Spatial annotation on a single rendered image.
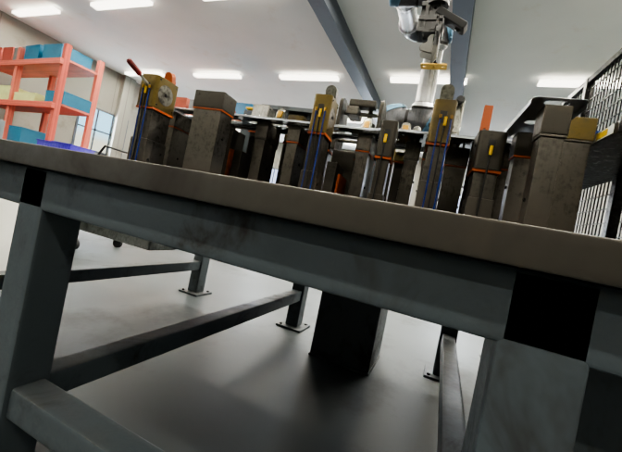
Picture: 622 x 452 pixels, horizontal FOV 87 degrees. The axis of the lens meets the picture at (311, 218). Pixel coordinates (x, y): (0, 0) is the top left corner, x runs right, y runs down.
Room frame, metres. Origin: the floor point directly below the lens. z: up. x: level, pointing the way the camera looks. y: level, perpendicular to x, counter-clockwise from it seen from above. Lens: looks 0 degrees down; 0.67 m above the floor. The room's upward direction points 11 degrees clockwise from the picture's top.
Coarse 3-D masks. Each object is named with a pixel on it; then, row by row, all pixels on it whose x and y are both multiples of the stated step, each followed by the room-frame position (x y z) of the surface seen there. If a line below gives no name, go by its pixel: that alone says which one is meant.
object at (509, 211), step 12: (528, 132) 0.83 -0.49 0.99; (516, 144) 0.84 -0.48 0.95; (528, 144) 0.83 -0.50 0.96; (516, 156) 0.84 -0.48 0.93; (528, 156) 0.83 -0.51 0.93; (516, 168) 0.84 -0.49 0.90; (528, 168) 0.83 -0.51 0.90; (516, 180) 0.84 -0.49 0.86; (504, 192) 0.87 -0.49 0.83; (516, 192) 0.84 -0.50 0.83; (504, 204) 0.84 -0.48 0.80; (516, 204) 0.84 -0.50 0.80; (504, 216) 0.84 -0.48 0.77; (516, 216) 0.83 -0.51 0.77
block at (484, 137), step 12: (480, 132) 0.86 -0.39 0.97; (492, 132) 0.85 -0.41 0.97; (504, 132) 0.84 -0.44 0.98; (480, 144) 0.85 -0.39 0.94; (492, 144) 0.85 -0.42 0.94; (504, 144) 0.84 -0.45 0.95; (480, 156) 0.85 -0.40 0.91; (492, 156) 0.84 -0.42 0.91; (468, 168) 0.93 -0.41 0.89; (480, 168) 0.85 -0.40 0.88; (492, 168) 0.84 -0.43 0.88; (468, 180) 0.93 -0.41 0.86; (480, 180) 0.86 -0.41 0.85; (492, 180) 0.85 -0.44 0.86; (468, 192) 0.88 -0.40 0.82; (480, 192) 0.85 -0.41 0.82; (492, 192) 0.85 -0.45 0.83; (468, 204) 0.86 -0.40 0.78; (480, 204) 0.85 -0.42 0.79; (492, 204) 0.84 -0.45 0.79; (480, 216) 0.85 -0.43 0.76
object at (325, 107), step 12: (324, 96) 1.00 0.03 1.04; (324, 108) 0.99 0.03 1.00; (336, 108) 1.06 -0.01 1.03; (312, 120) 1.01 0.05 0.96; (324, 120) 1.00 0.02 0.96; (312, 132) 1.00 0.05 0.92; (324, 132) 1.00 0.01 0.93; (312, 144) 1.02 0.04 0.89; (324, 144) 1.03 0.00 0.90; (312, 156) 1.00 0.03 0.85; (324, 156) 1.05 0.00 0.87; (312, 168) 1.01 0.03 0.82; (300, 180) 1.02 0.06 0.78; (312, 180) 1.00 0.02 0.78
